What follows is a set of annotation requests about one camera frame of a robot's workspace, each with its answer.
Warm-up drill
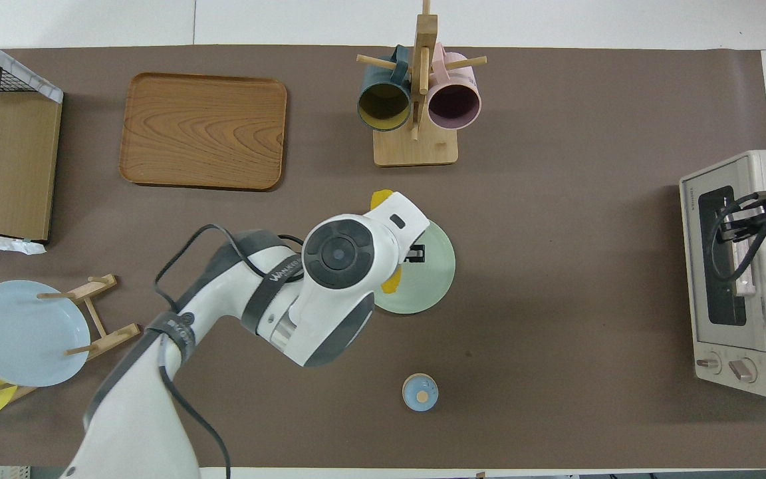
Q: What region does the pale green plate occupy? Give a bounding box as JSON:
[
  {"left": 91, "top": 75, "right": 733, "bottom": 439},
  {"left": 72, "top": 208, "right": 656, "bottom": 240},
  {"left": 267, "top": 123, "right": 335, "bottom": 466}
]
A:
[{"left": 373, "top": 220, "right": 456, "bottom": 315}]

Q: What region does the yellow corn cob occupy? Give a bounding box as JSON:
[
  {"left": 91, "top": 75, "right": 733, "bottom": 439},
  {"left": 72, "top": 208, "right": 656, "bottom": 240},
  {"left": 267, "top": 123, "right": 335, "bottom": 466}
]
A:
[{"left": 370, "top": 190, "right": 402, "bottom": 295}]

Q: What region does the white toaster oven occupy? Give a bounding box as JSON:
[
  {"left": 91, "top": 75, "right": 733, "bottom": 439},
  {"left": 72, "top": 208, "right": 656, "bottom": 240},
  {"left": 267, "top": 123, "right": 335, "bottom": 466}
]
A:
[{"left": 679, "top": 150, "right": 766, "bottom": 400}]

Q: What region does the wooden mug tree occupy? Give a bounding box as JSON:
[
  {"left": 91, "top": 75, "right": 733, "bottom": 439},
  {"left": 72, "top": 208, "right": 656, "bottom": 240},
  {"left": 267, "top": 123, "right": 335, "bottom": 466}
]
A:
[{"left": 356, "top": 0, "right": 488, "bottom": 167}]

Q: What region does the blue call bell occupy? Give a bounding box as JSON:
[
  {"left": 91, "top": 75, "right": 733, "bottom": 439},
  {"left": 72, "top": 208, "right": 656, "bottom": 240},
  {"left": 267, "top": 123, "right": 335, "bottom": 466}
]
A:
[{"left": 402, "top": 373, "right": 439, "bottom": 412}]

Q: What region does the brown table mat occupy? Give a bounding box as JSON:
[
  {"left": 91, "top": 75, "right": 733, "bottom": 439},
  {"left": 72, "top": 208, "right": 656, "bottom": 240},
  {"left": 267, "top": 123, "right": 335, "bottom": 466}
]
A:
[{"left": 0, "top": 45, "right": 766, "bottom": 470}]

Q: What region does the dark teal mug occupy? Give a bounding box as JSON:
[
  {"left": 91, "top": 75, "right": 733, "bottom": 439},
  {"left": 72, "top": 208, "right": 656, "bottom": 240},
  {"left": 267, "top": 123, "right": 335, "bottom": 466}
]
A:
[{"left": 356, "top": 45, "right": 413, "bottom": 132}]

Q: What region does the pink mug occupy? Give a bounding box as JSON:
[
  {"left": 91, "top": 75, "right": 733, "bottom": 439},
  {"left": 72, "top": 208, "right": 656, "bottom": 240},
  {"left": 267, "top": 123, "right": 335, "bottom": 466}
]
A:
[{"left": 427, "top": 43, "right": 483, "bottom": 131}]

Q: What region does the wooden serving tray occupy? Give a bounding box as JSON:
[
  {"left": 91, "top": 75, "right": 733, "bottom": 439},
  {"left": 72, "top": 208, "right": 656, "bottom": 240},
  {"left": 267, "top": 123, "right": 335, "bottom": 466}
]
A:
[{"left": 119, "top": 72, "right": 288, "bottom": 192}]

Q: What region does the wooden plate rack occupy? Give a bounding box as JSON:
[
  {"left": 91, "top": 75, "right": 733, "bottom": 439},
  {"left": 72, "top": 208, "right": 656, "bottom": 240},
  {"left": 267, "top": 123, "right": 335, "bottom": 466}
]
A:
[{"left": 0, "top": 273, "right": 141, "bottom": 403}]

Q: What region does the light blue plate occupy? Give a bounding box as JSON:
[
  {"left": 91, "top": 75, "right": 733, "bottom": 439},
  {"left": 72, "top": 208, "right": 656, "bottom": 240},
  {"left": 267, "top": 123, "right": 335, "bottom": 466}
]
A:
[{"left": 0, "top": 280, "right": 91, "bottom": 388}]

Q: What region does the wooden shelf box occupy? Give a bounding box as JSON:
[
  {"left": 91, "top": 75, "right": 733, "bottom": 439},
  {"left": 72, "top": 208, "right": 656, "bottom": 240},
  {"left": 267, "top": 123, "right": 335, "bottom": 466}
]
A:
[{"left": 0, "top": 27, "right": 64, "bottom": 255}]

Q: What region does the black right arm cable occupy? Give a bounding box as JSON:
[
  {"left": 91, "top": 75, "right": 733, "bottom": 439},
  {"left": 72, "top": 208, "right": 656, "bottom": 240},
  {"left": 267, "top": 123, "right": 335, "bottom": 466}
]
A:
[{"left": 705, "top": 190, "right": 766, "bottom": 283}]

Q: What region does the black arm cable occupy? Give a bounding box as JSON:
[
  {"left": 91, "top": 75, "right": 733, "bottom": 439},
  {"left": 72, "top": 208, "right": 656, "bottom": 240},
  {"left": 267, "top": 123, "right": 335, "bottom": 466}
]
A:
[
  {"left": 154, "top": 224, "right": 305, "bottom": 479},
  {"left": 705, "top": 190, "right": 766, "bottom": 283}
]

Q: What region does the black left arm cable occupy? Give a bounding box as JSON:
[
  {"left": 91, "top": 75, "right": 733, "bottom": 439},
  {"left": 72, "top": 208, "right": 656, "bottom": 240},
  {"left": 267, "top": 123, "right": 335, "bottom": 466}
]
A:
[{"left": 154, "top": 224, "right": 305, "bottom": 479}]

